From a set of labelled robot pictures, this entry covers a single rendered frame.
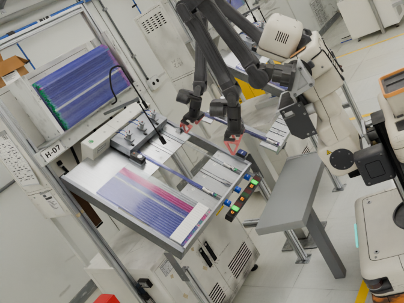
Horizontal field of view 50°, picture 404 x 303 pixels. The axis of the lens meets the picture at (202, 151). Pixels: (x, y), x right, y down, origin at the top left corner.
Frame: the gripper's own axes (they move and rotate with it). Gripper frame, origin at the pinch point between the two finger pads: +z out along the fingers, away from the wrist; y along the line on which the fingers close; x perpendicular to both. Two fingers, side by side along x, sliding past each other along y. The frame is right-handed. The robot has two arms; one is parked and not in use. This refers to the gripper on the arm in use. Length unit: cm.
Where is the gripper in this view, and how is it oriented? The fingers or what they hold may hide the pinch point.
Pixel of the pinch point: (191, 127)
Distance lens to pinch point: 231.0
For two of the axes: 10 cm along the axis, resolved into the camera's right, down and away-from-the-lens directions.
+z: -1.6, 7.1, 6.9
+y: -5.4, 5.3, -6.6
